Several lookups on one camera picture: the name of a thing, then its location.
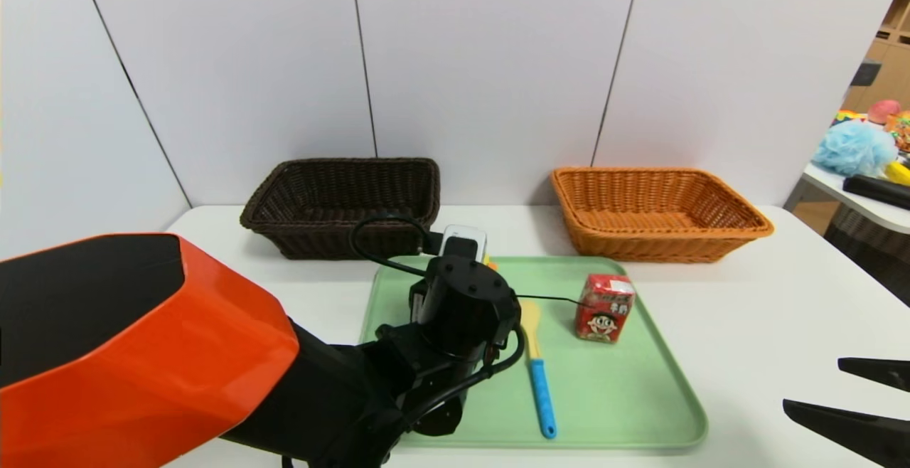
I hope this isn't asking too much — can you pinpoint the long black object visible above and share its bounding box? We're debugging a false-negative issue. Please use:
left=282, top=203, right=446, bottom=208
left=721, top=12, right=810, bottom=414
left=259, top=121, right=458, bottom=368
left=843, top=174, right=910, bottom=211

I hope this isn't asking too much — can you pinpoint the colourful snack package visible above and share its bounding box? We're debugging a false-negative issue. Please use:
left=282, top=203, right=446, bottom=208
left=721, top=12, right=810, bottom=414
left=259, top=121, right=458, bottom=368
left=885, top=111, right=910, bottom=154

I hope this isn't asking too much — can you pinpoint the red cartoon milk carton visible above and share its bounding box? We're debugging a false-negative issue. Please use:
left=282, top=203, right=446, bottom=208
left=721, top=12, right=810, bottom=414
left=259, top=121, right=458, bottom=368
left=574, top=273, right=636, bottom=344

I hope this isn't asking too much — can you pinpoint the pink round object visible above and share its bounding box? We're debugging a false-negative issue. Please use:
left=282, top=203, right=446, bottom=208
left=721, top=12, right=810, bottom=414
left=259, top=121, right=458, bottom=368
left=867, top=100, right=902, bottom=125

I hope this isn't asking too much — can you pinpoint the dark brown wicker basket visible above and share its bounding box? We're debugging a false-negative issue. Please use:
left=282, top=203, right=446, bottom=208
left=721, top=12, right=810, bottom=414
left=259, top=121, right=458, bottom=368
left=240, top=157, right=441, bottom=260

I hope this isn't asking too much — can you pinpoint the light blue bath loofah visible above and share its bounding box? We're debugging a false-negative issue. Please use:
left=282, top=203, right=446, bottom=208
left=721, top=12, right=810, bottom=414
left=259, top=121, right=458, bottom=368
left=813, top=119, right=898, bottom=177

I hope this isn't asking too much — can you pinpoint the left wrist camera black cable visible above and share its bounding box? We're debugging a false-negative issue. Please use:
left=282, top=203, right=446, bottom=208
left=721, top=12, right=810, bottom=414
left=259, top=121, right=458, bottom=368
left=348, top=214, right=445, bottom=277

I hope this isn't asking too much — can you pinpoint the orange wicker basket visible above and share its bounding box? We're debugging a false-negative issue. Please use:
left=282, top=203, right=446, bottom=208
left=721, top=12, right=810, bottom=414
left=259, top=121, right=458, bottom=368
left=551, top=166, right=775, bottom=264

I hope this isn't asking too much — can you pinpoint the wooden shelf unit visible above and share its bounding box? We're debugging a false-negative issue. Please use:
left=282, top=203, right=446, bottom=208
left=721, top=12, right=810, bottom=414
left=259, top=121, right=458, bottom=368
left=842, top=0, right=910, bottom=117

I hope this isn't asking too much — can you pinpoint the light green plastic tray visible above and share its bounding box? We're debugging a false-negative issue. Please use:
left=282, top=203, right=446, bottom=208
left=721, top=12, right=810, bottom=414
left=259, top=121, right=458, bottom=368
left=359, top=255, right=708, bottom=450

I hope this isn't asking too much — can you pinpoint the left arm thick black cable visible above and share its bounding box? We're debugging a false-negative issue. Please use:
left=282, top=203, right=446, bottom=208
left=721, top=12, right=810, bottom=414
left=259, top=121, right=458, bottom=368
left=398, top=326, right=527, bottom=430

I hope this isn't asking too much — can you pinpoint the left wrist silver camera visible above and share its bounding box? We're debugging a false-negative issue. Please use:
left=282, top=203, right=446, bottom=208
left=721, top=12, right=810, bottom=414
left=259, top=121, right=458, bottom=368
left=439, top=224, right=488, bottom=264

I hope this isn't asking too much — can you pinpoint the white side table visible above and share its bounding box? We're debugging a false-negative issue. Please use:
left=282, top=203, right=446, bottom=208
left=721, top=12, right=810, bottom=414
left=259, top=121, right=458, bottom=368
left=802, top=162, right=910, bottom=235

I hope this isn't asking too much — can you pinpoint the yellow spatula with blue handle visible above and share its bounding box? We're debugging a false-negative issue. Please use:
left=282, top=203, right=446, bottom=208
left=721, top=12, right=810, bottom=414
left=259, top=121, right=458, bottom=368
left=519, top=300, right=558, bottom=440

